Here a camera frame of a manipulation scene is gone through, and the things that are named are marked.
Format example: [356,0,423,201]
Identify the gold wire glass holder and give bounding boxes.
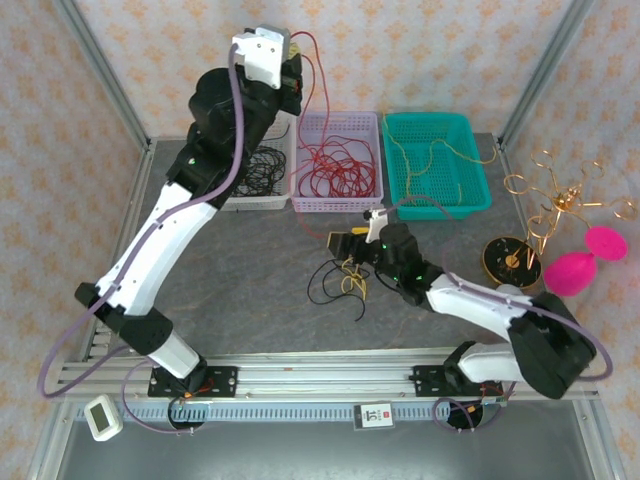
[503,148,640,266]

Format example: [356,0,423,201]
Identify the white label card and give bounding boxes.
[353,402,395,431]

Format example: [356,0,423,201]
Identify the white plastic basket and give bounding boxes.
[219,112,298,212]

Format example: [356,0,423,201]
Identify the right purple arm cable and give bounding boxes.
[372,194,615,434]

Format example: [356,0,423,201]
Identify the black round gold-rimmed base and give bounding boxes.
[481,236,544,292]

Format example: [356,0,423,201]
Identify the lilac plastic basket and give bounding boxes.
[291,110,387,214]

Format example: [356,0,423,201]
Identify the pink makeup sponges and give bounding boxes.
[543,224,629,299]

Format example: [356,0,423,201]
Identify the black cable bundle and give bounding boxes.
[234,127,293,199]

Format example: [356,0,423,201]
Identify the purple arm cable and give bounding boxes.
[372,194,615,434]
[37,42,247,436]

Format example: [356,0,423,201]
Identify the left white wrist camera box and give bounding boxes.
[230,25,292,91]

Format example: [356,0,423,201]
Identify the white digital timer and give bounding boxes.
[83,394,124,442]

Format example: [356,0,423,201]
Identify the teal plastic basket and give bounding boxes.
[381,112,494,223]

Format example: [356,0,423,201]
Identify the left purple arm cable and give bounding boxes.
[37,42,247,436]

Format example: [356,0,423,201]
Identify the aluminium mounting rail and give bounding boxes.
[53,319,599,401]

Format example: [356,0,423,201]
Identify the grey slotted cable duct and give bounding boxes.
[122,403,454,424]

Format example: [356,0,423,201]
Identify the mixed wire tangle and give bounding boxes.
[306,257,375,323]

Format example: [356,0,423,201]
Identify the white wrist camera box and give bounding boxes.
[230,25,292,91]
[363,208,391,245]

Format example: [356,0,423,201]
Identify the aluminium frame post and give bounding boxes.
[497,0,596,151]
[52,0,154,152]

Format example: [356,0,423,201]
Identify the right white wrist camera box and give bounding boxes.
[363,208,391,245]

